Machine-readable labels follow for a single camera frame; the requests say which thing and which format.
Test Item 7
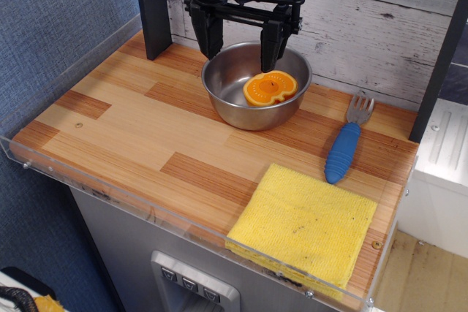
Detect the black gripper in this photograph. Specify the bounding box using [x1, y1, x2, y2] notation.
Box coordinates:
[185, 0, 305, 72]

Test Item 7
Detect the orange toy fruit half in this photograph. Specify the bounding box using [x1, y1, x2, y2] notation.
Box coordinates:
[243, 70, 298, 107]

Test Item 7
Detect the stainless steel bowl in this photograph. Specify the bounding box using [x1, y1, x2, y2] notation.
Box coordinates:
[201, 42, 312, 131]

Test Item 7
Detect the yellow sponge cloth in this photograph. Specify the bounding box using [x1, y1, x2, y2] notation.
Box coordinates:
[225, 164, 377, 295]

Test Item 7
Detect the clear acrylic edge guard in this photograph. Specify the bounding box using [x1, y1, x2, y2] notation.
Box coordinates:
[5, 15, 422, 311]

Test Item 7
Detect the silver toy fridge cabinet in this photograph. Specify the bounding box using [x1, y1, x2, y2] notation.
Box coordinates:
[71, 189, 332, 311]

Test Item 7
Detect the white toy sink unit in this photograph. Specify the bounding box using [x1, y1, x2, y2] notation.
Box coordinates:
[397, 99, 467, 257]

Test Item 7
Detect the silver dispenser button panel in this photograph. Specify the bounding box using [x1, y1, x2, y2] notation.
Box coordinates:
[151, 251, 241, 311]

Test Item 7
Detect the yellow black object bottom left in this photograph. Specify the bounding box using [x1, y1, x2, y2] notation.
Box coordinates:
[1, 267, 67, 312]

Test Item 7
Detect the black left vertical post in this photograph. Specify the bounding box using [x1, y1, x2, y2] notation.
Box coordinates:
[138, 0, 173, 61]

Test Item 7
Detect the black vertical post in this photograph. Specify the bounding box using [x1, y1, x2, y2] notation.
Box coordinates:
[409, 0, 467, 143]
[138, 0, 173, 61]

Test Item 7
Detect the blue handled metal fork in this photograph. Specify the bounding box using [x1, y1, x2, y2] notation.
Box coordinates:
[324, 95, 374, 184]

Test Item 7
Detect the black right vertical post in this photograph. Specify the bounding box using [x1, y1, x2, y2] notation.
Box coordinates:
[409, 0, 467, 143]

